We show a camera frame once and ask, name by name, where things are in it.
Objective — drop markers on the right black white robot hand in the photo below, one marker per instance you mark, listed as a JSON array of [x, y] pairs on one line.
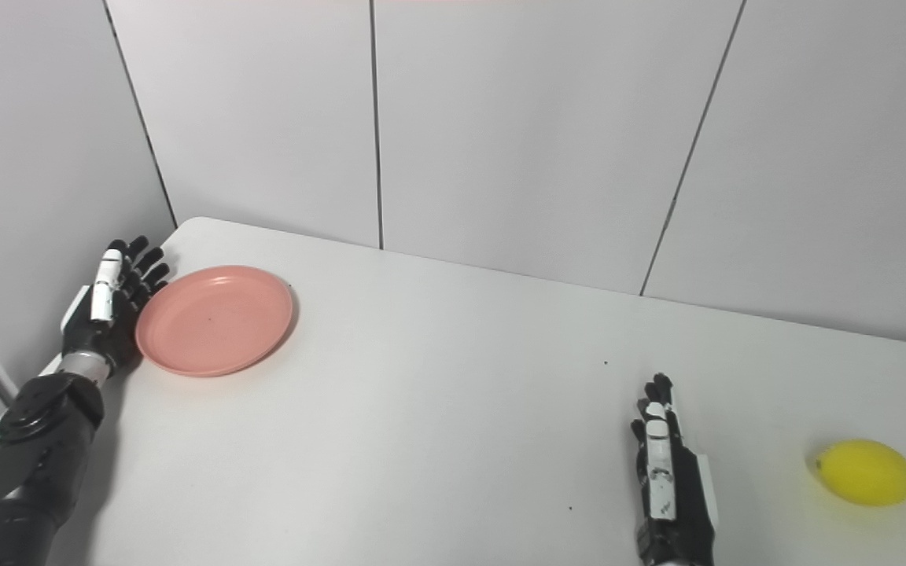
[[689, 511]]

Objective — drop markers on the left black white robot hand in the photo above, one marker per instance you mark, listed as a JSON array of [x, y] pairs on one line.
[[95, 338]]

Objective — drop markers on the pink round plate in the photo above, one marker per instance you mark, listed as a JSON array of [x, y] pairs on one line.
[[213, 322]]

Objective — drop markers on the yellow lemon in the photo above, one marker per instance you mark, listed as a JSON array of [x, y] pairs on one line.
[[866, 473]]

